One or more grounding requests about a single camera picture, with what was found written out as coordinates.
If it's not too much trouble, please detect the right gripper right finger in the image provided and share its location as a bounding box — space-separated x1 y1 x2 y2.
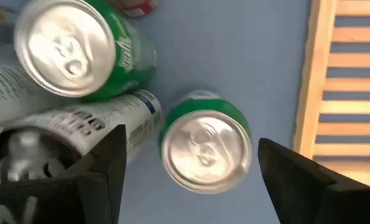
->
258 138 370 224

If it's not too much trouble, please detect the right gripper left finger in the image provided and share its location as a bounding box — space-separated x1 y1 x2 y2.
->
0 124 128 224

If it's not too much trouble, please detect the green Sprite can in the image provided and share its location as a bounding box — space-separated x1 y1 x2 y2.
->
13 0 158 103
158 89 254 195

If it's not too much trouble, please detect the red Coca-Cola can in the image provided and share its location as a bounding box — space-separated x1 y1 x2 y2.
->
105 0 156 18

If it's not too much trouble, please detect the wooden slatted shelf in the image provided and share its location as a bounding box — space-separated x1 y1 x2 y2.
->
292 0 370 187

